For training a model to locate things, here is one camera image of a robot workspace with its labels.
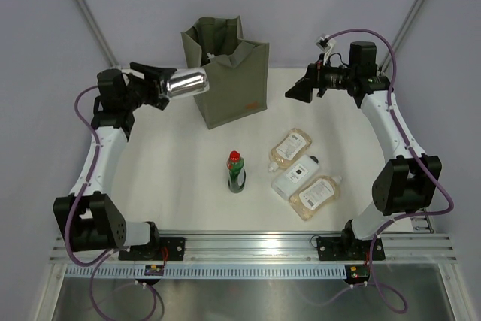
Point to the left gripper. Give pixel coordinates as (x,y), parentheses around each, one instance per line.
(152,79)

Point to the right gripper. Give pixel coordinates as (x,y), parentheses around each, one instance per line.
(315,77)

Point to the white grey cylindrical bottle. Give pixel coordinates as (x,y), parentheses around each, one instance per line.
(186,83)

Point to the green canvas bag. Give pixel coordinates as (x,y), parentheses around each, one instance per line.
(238,82)

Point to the white conditioner bottle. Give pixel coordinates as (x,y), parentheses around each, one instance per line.
(296,176)

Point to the green dish soap bottle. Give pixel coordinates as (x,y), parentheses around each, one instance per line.
(236,172)

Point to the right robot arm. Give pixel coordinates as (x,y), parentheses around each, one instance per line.
(406,183)

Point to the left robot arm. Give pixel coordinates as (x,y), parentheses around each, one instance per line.
(87,217)

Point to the left circuit board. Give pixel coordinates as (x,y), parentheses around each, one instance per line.
(154,270)

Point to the circuit board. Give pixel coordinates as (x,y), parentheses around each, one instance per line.
(354,272)
(154,270)

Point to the right circuit board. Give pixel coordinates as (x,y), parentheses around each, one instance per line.
(354,272)

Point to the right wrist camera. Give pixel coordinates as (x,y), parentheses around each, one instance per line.
(326,45)

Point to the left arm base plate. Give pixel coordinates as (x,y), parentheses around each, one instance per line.
(166,247)

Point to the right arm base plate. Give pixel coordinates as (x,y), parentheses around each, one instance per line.
(334,249)

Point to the aluminium rail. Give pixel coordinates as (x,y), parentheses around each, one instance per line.
(297,247)

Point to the white slotted cable duct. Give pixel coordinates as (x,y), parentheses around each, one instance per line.
(214,272)

